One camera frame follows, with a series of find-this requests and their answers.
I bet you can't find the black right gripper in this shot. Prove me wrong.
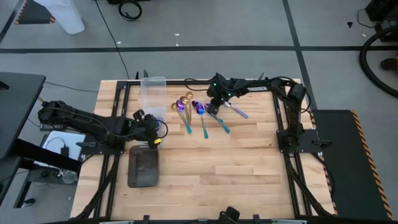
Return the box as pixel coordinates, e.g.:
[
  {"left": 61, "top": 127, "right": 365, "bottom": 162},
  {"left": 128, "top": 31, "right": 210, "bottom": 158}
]
[{"left": 204, "top": 72, "right": 237, "bottom": 115}]

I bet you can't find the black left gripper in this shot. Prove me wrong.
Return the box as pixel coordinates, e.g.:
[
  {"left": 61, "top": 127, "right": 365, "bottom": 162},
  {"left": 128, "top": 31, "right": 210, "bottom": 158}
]
[{"left": 139, "top": 114, "right": 163, "bottom": 150}]

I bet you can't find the dark smoked plastic bin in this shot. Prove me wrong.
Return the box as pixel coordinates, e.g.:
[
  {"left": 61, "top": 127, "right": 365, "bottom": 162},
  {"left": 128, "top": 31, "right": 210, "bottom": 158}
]
[{"left": 127, "top": 144, "right": 160, "bottom": 189}]

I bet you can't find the white paper sheet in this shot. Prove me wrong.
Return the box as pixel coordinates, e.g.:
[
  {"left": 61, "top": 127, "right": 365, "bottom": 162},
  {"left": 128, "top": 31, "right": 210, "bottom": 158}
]
[{"left": 41, "top": 130, "right": 87, "bottom": 169}]

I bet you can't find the clear plastic cup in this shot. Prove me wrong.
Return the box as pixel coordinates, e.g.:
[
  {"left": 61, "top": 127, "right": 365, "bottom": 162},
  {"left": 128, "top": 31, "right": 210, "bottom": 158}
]
[{"left": 62, "top": 170, "right": 78, "bottom": 185}]

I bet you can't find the black desk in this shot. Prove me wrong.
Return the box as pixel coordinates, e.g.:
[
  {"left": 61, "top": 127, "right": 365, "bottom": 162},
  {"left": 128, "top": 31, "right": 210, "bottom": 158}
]
[{"left": 0, "top": 72, "right": 82, "bottom": 208}]

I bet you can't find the large hazard-striped black mat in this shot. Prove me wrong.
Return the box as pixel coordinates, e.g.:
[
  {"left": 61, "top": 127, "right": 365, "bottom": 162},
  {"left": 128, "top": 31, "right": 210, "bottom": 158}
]
[{"left": 310, "top": 109, "right": 394, "bottom": 221}]

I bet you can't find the white lined waste bin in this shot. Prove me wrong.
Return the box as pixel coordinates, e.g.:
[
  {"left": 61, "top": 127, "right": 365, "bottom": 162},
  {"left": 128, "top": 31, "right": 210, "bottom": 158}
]
[{"left": 32, "top": 0, "right": 86, "bottom": 35}]

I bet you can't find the small hazard-striped black mat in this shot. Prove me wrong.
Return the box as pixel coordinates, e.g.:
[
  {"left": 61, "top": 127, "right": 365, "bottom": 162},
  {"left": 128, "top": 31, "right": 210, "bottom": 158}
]
[{"left": 14, "top": 0, "right": 57, "bottom": 26}]

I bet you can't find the person's foot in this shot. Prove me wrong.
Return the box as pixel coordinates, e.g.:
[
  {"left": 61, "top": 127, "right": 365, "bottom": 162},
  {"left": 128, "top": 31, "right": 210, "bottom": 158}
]
[{"left": 380, "top": 57, "right": 398, "bottom": 71}]

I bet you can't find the black equipment box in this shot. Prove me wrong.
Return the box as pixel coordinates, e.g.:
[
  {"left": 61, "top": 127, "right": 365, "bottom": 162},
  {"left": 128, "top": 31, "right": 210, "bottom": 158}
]
[{"left": 364, "top": 0, "right": 398, "bottom": 43}]

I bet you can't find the silver spoon lilac handle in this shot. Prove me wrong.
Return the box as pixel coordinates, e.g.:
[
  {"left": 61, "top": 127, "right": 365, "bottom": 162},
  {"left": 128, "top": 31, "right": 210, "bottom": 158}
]
[{"left": 223, "top": 100, "right": 249, "bottom": 119}]

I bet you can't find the black aluminium table frame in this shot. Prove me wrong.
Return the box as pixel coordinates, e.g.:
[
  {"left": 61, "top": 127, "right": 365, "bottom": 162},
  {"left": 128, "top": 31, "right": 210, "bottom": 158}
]
[{"left": 73, "top": 78, "right": 338, "bottom": 224}]

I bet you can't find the black floor cable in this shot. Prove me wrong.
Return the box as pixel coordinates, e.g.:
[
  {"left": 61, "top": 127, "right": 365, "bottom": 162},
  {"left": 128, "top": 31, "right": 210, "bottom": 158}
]
[{"left": 94, "top": 0, "right": 130, "bottom": 80}]

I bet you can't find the black cable coil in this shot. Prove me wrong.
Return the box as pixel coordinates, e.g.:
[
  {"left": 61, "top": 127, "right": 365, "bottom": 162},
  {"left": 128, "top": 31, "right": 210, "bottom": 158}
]
[{"left": 118, "top": 0, "right": 144, "bottom": 22}]

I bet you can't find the black hose hoop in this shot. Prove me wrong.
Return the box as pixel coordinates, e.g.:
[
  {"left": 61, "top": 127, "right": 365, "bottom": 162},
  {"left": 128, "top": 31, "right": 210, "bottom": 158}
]
[{"left": 359, "top": 24, "right": 398, "bottom": 99}]

